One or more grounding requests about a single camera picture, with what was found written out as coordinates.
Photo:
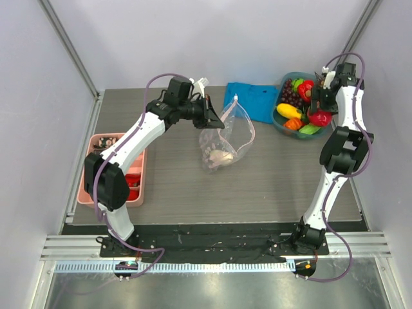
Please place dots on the pink plastic divided organizer tray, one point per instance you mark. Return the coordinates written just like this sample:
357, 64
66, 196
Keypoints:
138, 166

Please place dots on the pink toy dragon fruit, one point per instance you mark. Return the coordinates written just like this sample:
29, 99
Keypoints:
320, 118

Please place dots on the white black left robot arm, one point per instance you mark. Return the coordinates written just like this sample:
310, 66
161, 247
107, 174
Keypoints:
105, 173

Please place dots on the brown toy longan bunch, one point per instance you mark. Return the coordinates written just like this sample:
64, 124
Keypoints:
318, 83

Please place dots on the yellow toy mango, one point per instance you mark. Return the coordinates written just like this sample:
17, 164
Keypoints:
289, 111

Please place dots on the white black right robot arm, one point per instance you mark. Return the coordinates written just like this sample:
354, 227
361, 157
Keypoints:
345, 154

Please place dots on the aluminium frame rail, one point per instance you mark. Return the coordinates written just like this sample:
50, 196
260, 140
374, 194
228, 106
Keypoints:
361, 244

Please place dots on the green toy cucumber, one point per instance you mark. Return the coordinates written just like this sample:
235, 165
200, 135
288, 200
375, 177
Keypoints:
310, 129

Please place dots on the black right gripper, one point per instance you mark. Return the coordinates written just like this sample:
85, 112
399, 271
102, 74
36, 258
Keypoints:
320, 97

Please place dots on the white slotted cable duct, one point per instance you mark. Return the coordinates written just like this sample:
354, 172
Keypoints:
123, 267

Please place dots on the beige toy potato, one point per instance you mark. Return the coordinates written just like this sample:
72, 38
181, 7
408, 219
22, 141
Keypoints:
220, 158

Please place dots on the blue folded cloth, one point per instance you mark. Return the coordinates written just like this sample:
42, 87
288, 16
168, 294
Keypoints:
258, 101

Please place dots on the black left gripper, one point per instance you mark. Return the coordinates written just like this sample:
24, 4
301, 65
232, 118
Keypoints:
208, 118

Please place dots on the clear pink-dotted zip bag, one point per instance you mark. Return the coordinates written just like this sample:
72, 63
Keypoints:
237, 137

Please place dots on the green toy vegetable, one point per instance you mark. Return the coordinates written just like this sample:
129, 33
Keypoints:
296, 83

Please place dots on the purple toy grape bunch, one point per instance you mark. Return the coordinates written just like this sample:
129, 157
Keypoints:
289, 96

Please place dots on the lower red folded cloth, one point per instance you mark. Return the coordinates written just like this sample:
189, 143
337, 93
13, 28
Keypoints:
133, 194

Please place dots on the rose patterned dark cloth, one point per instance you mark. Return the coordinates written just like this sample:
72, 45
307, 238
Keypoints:
105, 142

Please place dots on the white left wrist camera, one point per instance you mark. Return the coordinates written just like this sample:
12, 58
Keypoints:
198, 87

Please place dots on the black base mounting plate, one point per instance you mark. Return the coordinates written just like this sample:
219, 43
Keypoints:
210, 243

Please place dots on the teal plastic fruit basket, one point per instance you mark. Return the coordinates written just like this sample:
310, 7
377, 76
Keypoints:
278, 120

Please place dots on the red toy bell pepper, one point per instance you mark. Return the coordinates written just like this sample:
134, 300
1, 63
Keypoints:
305, 90

